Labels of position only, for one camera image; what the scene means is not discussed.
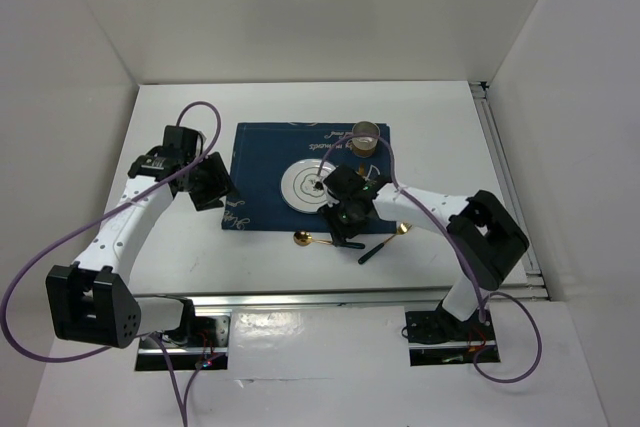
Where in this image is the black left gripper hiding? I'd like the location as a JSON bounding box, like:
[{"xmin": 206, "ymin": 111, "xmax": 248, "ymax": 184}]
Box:
[{"xmin": 179, "ymin": 151, "xmax": 240, "ymax": 212}]

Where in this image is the white plate green rim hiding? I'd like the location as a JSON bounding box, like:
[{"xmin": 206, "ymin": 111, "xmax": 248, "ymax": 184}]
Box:
[{"xmin": 280, "ymin": 159, "xmax": 335, "ymax": 214}]

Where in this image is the amber glass cup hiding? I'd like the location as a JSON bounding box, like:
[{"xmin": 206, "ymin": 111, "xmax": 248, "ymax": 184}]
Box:
[{"xmin": 350, "ymin": 121, "xmax": 380, "ymax": 158}]

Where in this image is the gold fork green handle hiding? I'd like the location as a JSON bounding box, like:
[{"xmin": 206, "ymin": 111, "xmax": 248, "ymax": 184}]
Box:
[{"xmin": 358, "ymin": 223, "xmax": 412, "ymax": 265}]

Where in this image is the gold spoon green handle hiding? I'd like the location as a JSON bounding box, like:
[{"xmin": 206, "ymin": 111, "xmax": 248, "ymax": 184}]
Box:
[{"xmin": 293, "ymin": 231, "xmax": 365, "ymax": 250}]

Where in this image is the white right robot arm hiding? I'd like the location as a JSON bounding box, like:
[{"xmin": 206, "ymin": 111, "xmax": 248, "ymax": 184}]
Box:
[{"xmin": 318, "ymin": 165, "xmax": 530, "ymax": 339}]

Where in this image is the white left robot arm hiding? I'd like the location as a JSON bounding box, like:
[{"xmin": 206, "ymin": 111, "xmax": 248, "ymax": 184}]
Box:
[{"xmin": 45, "ymin": 126, "xmax": 235, "ymax": 348}]

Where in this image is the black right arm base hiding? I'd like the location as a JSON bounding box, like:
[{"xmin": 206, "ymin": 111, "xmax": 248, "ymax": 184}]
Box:
[{"xmin": 401, "ymin": 310, "xmax": 500, "ymax": 367}]

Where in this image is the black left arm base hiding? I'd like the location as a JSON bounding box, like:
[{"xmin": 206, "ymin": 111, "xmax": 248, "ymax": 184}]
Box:
[{"xmin": 134, "ymin": 314, "xmax": 231, "ymax": 372}]

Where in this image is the aluminium front rail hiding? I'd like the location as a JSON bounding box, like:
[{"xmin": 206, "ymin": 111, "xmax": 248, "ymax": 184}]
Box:
[{"xmin": 134, "ymin": 286, "xmax": 551, "ymax": 321}]

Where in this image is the aluminium rail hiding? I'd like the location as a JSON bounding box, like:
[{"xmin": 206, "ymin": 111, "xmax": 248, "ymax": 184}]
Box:
[
  {"xmin": 469, "ymin": 81, "xmax": 548, "ymax": 296},
  {"xmin": 134, "ymin": 286, "xmax": 551, "ymax": 321}
]

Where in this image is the aluminium right side rail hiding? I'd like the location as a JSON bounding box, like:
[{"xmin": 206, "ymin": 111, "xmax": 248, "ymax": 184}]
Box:
[{"xmin": 469, "ymin": 81, "xmax": 548, "ymax": 296}]

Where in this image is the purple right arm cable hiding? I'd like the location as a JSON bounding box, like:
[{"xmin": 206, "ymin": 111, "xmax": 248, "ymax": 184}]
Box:
[{"xmin": 316, "ymin": 134, "xmax": 543, "ymax": 384}]

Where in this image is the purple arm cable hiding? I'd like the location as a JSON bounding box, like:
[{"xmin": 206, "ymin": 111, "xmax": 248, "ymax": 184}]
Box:
[
  {"xmin": 316, "ymin": 134, "xmax": 543, "ymax": 384},
  {"xmin": 0, "ymin": 100, "xmax": 224, "ymax": 426}
]

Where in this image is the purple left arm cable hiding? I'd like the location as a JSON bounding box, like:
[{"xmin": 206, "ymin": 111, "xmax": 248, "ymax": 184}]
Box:
[{"xmin": 0, "ymin": 100, "xmax": 224, "ymax": 426}]

